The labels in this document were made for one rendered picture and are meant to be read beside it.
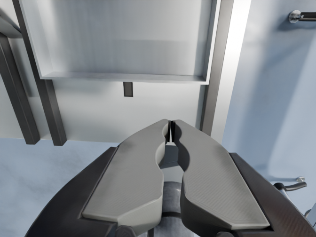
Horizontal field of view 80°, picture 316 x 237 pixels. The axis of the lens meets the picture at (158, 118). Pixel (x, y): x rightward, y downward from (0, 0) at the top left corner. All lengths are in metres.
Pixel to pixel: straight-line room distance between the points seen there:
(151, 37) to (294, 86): 1.25
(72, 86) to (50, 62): 0.05
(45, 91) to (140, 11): 0.20
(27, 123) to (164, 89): 0.26
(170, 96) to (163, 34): 0.10
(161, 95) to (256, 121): 1.20
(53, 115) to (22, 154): 1.58
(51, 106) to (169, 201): 0.37
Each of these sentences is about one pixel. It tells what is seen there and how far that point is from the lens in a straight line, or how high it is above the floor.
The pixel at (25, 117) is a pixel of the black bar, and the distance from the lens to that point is 0.43.
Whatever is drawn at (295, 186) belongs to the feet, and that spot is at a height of 0.11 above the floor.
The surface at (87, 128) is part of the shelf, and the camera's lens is 0.40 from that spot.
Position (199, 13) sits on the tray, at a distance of 0.32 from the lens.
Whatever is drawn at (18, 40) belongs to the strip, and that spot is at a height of 0.88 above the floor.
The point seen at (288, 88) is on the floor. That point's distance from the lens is 1.47.
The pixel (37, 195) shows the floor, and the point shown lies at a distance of 2.26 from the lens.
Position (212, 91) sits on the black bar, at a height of 0.90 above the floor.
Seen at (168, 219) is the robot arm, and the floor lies 0.90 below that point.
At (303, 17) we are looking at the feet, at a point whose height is 0.08.
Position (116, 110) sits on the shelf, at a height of 0.88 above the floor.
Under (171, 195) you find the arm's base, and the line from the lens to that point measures 0.56.
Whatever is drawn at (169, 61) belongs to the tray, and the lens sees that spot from 0.32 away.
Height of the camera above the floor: 1.20
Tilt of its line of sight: 62 degrees down
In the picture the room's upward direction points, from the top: 173 degrees counter-clockwise
